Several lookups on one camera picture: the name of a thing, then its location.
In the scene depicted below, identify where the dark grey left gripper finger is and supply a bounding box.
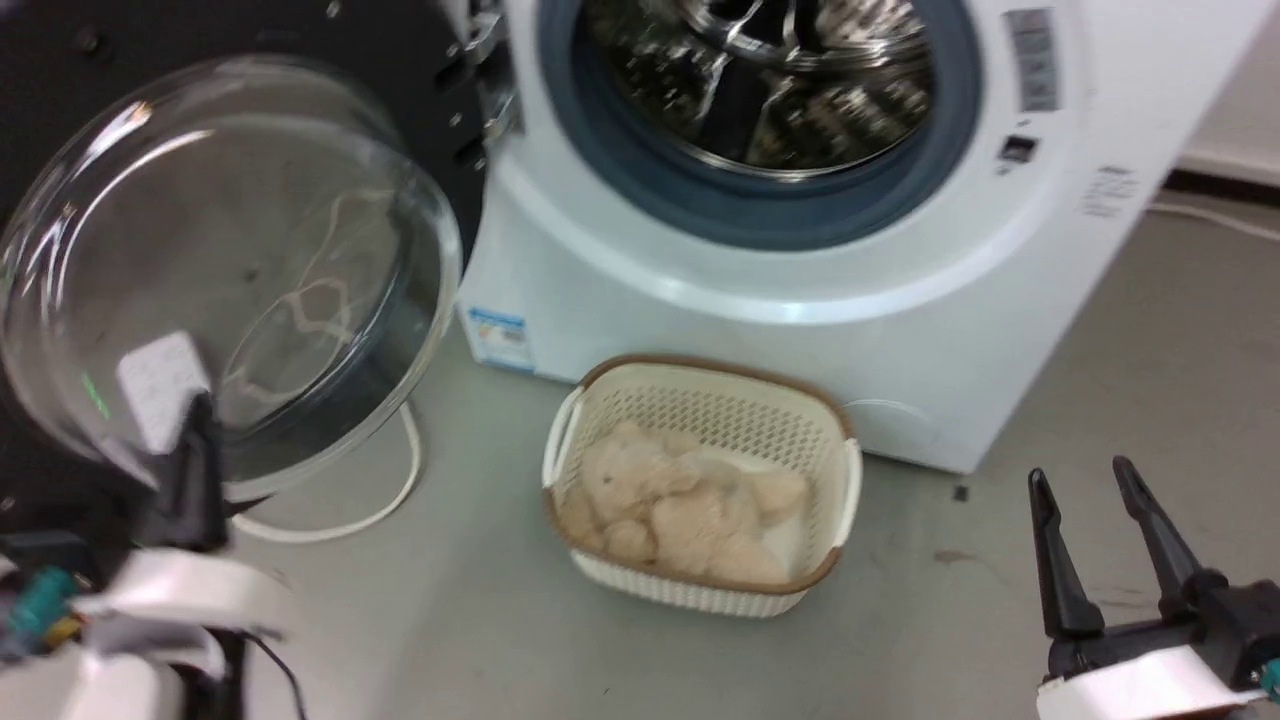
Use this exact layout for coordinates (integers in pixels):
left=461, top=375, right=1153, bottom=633
left=148, top=392, right=234, bottom=554

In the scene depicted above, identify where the cream plastic laundry basket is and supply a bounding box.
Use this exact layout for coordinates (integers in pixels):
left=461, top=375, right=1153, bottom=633
left=541, top=354, right=864, bottom=619

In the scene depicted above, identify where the black baseboard strip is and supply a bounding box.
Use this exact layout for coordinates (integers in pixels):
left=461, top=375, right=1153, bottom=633
left=1164, top=168, right=1280, bottom=209

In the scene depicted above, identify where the blue energy label sticker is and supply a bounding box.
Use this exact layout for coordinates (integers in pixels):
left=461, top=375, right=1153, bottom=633
left=466, top=306, right=535, bottom=374

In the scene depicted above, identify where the stainless steel washer drum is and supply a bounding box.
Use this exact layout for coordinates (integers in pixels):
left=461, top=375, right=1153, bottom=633
left=582, top=0, right=937, bottom=181

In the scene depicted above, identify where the metal door hinge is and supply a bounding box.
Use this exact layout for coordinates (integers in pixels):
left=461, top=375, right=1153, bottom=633
left=440, top=8, right=523, bottom=171

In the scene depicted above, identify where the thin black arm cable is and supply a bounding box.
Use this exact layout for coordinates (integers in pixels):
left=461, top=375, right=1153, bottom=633
left=240, top=630, right=309, bottom=720

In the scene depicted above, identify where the white power cable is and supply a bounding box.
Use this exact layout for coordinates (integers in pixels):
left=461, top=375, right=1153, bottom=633
left=228, top=400, right=425, bottom=546

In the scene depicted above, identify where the grey rubber door gasket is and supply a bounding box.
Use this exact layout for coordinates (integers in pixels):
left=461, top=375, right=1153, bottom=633
left=537, top=0, right=986, bottom=252

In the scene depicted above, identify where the thin white floor cable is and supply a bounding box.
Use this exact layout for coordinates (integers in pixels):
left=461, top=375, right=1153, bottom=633
left=1148, top=202, right=1280, bottom=244

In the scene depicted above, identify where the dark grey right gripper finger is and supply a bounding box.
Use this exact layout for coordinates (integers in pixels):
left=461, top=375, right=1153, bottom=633
left=1112, top=455, right=1230, bottom=617
left=1027, top=467, right=1108, bottom=642

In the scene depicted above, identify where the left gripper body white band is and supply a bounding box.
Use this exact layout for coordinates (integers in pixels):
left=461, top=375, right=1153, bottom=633
left=0, top=530, right=293, bottom=683

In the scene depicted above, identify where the beige plush teddy bear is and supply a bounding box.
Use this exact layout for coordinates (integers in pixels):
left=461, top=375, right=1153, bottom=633
left=556, top=421, right=811, bottom=587

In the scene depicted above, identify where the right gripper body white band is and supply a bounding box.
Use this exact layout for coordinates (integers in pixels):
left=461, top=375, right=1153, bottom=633
left=1035, top=574, right=1280, bottom=720

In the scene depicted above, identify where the grey instruction sticker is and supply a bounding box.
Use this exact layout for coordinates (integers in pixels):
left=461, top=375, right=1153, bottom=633
left=1004, top=8, right=1061, bottom=114

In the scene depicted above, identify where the white front-load washing machine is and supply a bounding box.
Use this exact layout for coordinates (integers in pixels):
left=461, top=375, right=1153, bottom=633
left=455, top=0, right=1280, bottom=475

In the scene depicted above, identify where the black washing machine door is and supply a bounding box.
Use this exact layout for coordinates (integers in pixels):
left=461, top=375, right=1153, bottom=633
left=0, top=0, right=491, bottom=549

